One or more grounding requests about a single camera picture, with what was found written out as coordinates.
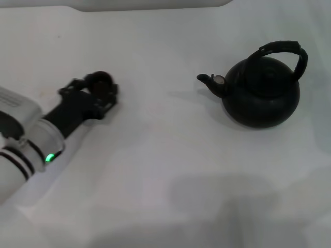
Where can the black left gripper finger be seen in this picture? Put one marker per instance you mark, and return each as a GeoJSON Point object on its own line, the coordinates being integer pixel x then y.
{"type": "Point", "coordinates": [111, 96]}
{"type": "Point", "coordinates": [75, 85]}

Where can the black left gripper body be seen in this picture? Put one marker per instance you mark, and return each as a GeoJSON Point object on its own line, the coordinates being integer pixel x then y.
{"type": "Point", "coordinates": [73, 108]}

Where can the dark brown ceramic teacup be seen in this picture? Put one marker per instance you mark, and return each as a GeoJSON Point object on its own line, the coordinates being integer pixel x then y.
{"type": "Point", "coordinates": [101, 82]}

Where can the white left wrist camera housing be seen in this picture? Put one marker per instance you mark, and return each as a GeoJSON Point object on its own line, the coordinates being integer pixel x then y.
{"type": "Point", "coordinates": [18, 103]}

